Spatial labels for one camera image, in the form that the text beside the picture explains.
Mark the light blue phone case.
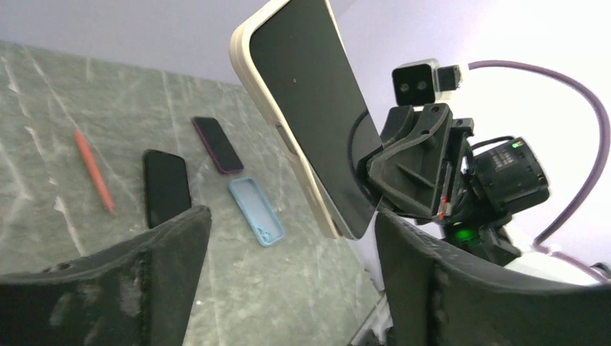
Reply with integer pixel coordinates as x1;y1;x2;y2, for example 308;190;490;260
228;177;285;247

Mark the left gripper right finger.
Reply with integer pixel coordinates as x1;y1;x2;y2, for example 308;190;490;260
375;210;610;345

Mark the beige phone case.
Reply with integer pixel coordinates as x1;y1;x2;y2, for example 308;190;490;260
229;0;349;239

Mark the phone with purple frame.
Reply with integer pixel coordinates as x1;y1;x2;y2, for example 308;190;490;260
192;117;244;174

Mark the red pencil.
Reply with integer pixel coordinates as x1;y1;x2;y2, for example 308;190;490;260
74;128;115;213

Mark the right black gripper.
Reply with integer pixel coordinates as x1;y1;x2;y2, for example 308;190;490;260
367;103;477;225

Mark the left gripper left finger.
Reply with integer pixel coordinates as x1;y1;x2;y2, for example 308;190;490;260
1;205;212;345

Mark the black phone centre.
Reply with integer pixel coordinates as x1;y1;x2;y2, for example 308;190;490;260
143;149;192;229

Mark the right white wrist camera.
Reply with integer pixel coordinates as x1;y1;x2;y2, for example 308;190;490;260
391;58;463;107

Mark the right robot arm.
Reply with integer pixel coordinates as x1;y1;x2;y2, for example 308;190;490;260
367;104;610;285

